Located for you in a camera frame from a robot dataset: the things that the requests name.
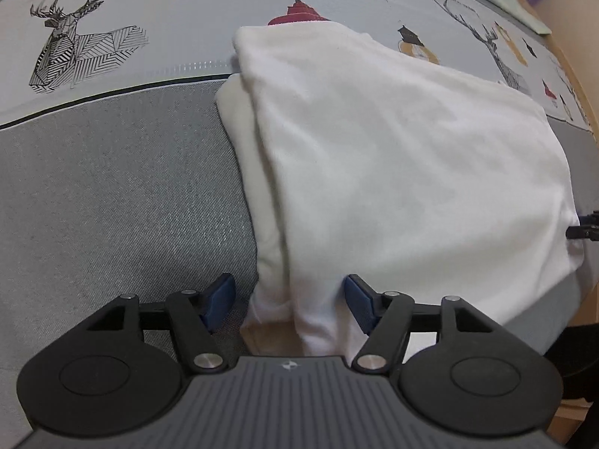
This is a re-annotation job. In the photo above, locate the white t-shirt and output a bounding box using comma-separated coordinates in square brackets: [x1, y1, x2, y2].
[216, 21, 584, 358]

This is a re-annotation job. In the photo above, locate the deer-print grey bed sheet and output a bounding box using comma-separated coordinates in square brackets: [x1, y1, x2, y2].
[1, 0, 598, 448]

